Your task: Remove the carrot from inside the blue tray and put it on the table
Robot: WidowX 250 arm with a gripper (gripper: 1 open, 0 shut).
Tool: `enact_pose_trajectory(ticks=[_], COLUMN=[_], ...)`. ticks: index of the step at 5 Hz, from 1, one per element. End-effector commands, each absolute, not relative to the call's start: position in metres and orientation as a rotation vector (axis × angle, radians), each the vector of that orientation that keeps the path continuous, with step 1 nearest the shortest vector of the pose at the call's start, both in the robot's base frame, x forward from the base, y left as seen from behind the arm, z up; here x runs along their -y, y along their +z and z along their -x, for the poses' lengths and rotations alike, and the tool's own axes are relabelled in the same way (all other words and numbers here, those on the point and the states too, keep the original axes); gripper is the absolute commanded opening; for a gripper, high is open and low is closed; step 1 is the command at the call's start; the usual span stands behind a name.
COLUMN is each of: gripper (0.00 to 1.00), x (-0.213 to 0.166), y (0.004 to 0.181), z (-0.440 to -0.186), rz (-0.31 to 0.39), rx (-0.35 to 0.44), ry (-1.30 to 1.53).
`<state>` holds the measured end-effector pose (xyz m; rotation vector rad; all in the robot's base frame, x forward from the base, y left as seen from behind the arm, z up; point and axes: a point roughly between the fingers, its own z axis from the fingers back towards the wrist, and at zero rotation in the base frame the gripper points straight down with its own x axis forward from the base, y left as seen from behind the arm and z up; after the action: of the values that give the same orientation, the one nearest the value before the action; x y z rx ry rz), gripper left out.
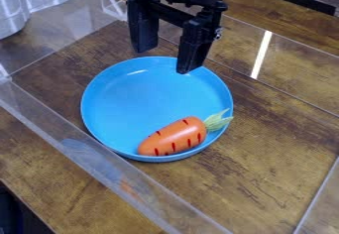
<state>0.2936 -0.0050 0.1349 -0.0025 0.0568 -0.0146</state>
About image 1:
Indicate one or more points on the clear acrylic back wall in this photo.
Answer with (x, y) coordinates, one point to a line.
(282, 63)

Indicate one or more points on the orange toy carrot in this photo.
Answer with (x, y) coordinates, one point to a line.
(181, 135)

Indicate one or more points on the clear acrylic front wall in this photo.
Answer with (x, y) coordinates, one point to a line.
(156, 202)

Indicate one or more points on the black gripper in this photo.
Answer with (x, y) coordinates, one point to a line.
(200, 29)

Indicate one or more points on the clear acrylic corner bracket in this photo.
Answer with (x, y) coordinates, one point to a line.
(115, 9)

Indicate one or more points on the blue round tray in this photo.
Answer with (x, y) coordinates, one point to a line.
(140, 95)

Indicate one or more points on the clear acrylic wall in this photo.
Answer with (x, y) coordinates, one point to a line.
(282, 63)
(156, 202)

